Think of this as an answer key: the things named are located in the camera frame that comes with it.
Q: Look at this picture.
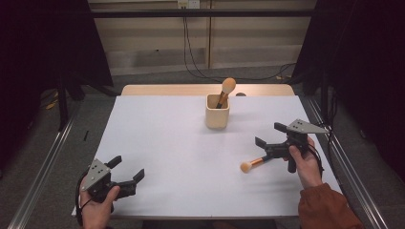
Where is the black metal stand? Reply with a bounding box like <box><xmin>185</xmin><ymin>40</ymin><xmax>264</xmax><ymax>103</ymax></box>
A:
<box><xmin>56</xmin><ymin>71</ymin><xmax>70</xmax><ymax>132</ymax></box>

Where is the wooden table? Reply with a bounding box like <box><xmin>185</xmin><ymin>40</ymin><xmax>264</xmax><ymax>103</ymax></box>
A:
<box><xmin>120</xmin><ymin>83</ymin><xmax>296</xmax><ymax>97</ymax></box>

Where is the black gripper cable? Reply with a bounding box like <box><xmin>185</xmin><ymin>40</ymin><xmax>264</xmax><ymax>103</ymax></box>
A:
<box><xmin>75</xmin><ymin>171</ymin><xmax>90</xmax><ymax>225</ymax></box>
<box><xmin>307</xmin><ymin>142</ymin><xmax>327</xmax><ymax>179</ymax></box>

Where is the person's right hand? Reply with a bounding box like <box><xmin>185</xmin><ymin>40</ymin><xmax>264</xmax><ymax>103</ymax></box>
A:
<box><xmin>283</xmin><ymin>136</ymin><xmax>325</xmax><ymax>191</ymax></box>

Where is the small makeup brush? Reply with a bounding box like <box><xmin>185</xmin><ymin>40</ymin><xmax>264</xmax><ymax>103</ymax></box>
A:
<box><xmin>240</xmin><ymin>156</ymin><xmax>271</xmax><ymax>175</ymax></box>

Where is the person's left hand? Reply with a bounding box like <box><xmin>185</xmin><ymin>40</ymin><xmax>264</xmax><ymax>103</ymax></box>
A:
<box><xmin>78</xmin><ymin>177</ymin><xmax>121</xmax><ymax>229</ymax></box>

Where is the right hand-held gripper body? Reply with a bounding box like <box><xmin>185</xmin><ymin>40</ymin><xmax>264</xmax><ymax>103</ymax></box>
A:
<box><xmin>264</xmin><ymin>118</ymin><xmax>330</xmax><ymax>175</ymax></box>

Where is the black power cable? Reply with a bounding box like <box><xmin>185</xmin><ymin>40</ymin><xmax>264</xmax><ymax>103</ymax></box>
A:
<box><xmin>184</xmin><ymin>8</ymin><xmax>297</xmax><ymax>82</ymax></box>
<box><xmin>182</xmin><ymin>8</ymin><xmax>297</xmax><ymax>82</ymax></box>

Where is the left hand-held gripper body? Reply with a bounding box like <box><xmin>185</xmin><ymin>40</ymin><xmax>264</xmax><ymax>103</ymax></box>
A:
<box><xmin>80</xmin><ymin>158</ymin><xmax>139</xmax><ymax>203</ymax></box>

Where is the white table cover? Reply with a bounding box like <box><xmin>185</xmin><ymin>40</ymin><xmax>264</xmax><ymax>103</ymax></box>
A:
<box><xmin>72</xmin><ymin>94</ymin><xmax>342</xmax><ymax>219</ymax></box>

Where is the cream square cup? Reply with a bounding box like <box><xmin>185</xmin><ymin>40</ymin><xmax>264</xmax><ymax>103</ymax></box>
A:
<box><xmin>204</xmin><ymin>94</ymin><xmax>231</xmax><ymax>130</ymax></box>

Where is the black curtain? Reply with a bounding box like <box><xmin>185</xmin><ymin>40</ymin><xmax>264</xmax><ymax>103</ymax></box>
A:
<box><xmin>290</xmin><ymin>0</ymin><xmax>405</xmax><ymax>184</ymax></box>
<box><xmin>0</xmin><ymin>0</ymin><xmax>115</xmax><ymax>168</ymax></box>

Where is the long dark-edged desk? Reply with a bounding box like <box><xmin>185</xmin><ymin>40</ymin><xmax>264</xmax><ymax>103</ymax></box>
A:
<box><xmin>90</xmin><ymin>9</ymin><xmax>315</xmax><ymax>19</ymax></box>

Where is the yellow floor tape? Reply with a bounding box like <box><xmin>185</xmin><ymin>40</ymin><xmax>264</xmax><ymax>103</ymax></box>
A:
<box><xmin>45</xmin><ymin>91</ymin><xmax>60</xmax><ymax>111</ymax></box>

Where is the large makeup brush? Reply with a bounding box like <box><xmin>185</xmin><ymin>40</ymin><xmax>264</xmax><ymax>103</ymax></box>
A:
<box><xmin>215</xmin><ymin>77</ymin><xmax>237</xmax><ymax>110</ymax></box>

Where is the white wall socket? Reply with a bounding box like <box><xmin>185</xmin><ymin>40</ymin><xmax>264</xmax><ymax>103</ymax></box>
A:
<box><xmin>177</xmin><ymin>0</ymin><xmax>201</xmax><ymax>10</ymax></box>

